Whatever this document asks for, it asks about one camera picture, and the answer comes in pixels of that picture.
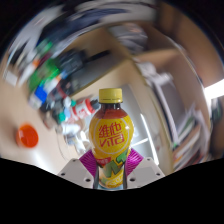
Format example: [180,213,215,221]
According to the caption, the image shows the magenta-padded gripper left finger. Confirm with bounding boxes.
[57,148,100,190]

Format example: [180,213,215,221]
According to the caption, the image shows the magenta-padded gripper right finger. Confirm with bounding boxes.
[123,147,166,190]

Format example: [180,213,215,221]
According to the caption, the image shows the red and white canister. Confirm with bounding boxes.
[71,98,101,123]

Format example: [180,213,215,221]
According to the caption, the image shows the long ceiling light tube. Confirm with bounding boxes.
[203,78,224,100]

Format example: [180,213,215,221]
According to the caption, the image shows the yellow drink bottle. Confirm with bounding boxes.
[88,87,135,190]

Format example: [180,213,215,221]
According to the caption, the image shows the white bar desk lamp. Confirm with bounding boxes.
[131,112,161,167]

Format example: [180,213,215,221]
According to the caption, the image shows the orange plastic cup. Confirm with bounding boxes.
[15,123,40,149]

